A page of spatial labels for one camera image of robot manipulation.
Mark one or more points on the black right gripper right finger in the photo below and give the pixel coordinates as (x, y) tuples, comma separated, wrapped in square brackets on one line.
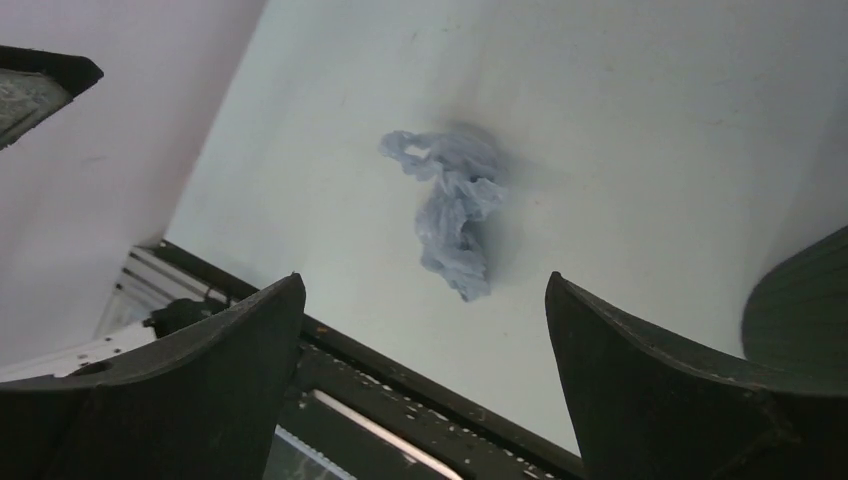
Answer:
[(647, 403)]

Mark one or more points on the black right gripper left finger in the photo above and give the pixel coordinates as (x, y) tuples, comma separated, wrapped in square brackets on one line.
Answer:
[(200, 403)]

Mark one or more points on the blue plastic trash bag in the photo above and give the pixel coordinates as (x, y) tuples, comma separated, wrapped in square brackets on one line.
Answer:
[(466, 189)]

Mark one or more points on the aluminium frame rail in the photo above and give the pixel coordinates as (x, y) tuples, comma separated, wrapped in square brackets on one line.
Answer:
[(147, 283)]

